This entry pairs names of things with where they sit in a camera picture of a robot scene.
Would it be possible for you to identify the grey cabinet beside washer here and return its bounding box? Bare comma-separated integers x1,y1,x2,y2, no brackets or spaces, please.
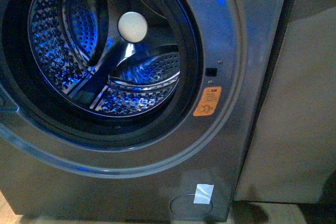
235,0,335,204

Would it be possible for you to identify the perforated steel washer drum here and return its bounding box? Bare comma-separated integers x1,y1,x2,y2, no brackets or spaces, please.
27,0,181,118

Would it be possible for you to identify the orange warning sticker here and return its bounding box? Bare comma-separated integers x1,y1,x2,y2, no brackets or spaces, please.
193,87,222,116

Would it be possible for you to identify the round filter access cover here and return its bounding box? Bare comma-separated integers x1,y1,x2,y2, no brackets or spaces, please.
170,194,213,219

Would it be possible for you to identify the round white drum hub cap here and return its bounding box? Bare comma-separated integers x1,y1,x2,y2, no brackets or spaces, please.
118,12,148,43

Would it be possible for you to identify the dark grey washing machine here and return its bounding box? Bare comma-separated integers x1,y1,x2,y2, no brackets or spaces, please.
1,0,284,223

